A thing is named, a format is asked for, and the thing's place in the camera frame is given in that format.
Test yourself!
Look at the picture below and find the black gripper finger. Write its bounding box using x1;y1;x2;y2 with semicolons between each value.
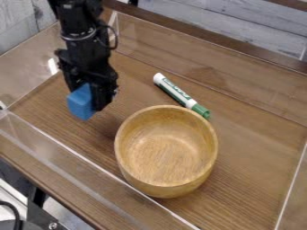
90;78;119;111
64;72;87;92

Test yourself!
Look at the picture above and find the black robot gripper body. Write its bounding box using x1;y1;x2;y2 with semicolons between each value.
55;24;118;84

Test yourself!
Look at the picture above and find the blue rectangular block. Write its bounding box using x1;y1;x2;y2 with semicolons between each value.
67;84;95;120

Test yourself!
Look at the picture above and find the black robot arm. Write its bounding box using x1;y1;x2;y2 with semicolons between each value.
48;0;119;111

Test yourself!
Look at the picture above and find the brown wooden bowl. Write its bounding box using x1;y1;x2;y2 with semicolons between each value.
114;105;219;199

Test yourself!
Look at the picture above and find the green white marker pen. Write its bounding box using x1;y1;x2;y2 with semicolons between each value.
152;73;210;119

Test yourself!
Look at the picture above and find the clear acrylic corner bracket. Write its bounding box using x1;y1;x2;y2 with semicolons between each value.
108;11;119;36

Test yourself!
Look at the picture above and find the black metal table frame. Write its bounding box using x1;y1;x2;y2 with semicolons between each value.
27;187;68;230

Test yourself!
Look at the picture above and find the black cable lower left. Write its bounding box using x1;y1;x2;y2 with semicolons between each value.
0;200;22;230

